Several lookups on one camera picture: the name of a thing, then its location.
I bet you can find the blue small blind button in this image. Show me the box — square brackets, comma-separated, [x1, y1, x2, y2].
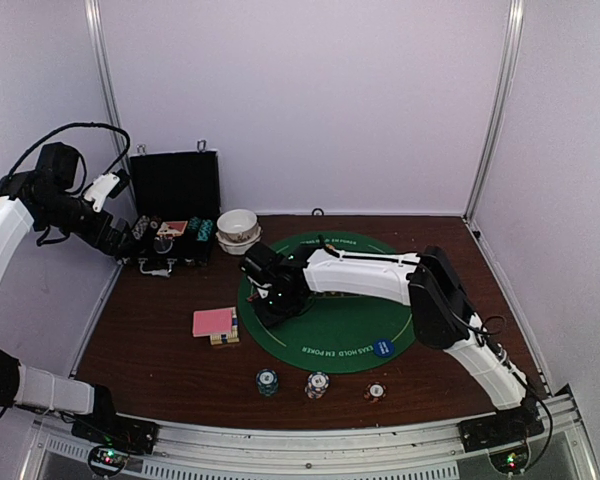
[372, 339, 395, 358]

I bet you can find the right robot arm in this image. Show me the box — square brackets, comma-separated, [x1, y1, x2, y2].
[240, 239, 541, 442]

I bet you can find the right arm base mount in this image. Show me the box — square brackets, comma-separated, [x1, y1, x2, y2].
[458, 414, 545, 453]

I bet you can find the green round poker mat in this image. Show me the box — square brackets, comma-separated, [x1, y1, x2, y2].
[238, 232, 415, 374]

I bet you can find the aluminium frame post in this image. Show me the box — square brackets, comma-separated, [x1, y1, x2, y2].
[84, 0, 140, 211]
[463, 0, 525, 225]

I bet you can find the black poker chip case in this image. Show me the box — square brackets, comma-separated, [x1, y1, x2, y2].
[119, 147, 221, 277]

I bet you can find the teal poker chip stack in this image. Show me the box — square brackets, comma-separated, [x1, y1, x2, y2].
[256, 369, 279, 397]

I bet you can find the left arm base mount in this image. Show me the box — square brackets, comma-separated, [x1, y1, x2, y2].
[71, 417, 159, 455]

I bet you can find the left aluminium frame post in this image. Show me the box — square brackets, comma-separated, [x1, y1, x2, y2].
[84, 0, 140, 211]

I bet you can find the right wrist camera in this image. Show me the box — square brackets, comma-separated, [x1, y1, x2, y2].
[239, 242, 289, 291]

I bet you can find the blue cream chip row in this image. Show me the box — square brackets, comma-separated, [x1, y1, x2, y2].
[132, 215, 150, 245]

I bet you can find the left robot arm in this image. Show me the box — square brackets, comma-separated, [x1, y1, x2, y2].
[0, 170, 133, 444]

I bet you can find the blue white poker chip stack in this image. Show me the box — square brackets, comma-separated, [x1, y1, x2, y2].
[304, 371, 330, 399]

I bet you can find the gold striped card box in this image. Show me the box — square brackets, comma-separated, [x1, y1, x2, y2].
[209, 307, 240, 346]

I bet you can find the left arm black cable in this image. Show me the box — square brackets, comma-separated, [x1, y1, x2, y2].
[7, 121, 132, 181]

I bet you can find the card deck in case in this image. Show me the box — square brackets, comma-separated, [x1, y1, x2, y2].
[156, 221, 188, 237]

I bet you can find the brown poker chip stack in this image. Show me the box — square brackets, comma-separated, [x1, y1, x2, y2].
[363, 382, 387, 403]

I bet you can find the white scalloped ceramic dish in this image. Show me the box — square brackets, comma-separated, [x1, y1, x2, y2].
[216, 226, 262, 256]

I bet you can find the right aluminium frame post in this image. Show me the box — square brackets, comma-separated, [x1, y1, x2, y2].
[463, 0, 525, 225]

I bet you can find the red playing card deck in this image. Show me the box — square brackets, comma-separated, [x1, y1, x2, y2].
[192, 308, 233, 338]

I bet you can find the teal chip row in case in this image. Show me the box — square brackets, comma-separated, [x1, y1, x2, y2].
[196, 219, 215, 243]

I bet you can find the clear round dealer button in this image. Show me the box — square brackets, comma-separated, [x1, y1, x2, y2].
[153, 236, 174, 255]

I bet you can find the white ceramic bowl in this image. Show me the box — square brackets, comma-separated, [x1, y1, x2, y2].
[217, 209, 258, 243]

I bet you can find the front aluminium rail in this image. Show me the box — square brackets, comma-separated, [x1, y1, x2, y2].
[15, 393, 600, 479]

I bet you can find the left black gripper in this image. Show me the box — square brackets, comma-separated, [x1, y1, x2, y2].
[38, 190, 135, 255]

